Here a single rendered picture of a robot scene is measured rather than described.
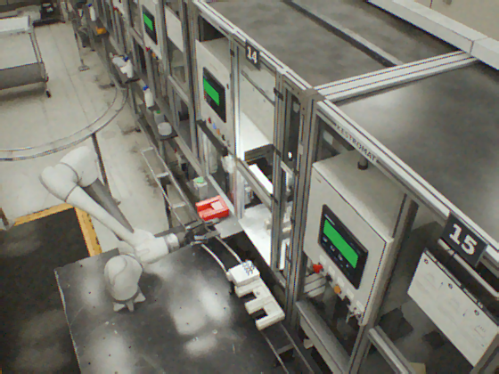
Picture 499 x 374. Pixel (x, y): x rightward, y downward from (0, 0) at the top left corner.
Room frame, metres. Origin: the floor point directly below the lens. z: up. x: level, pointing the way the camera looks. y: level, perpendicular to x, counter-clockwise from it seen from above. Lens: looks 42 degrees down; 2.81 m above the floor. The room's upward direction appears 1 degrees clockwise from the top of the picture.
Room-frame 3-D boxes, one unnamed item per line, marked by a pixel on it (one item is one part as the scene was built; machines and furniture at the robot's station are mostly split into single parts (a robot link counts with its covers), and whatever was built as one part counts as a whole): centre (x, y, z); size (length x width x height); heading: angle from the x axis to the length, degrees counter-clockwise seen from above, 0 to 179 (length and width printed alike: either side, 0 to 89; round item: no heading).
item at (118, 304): (1.48, 0.72, 0.71); 0.22 x 0.18 x 0.06; 28
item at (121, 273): (1.51, 0.72, 0.85); 0.18 x 0.16 x 0.22; 161
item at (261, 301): (1.39, 0.01, 0.84); 0.36 x 0.14 x 0.10; 28
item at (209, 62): (2.12, 0.12, 1.60); 0.42 x 0.29 x 0.46; 28
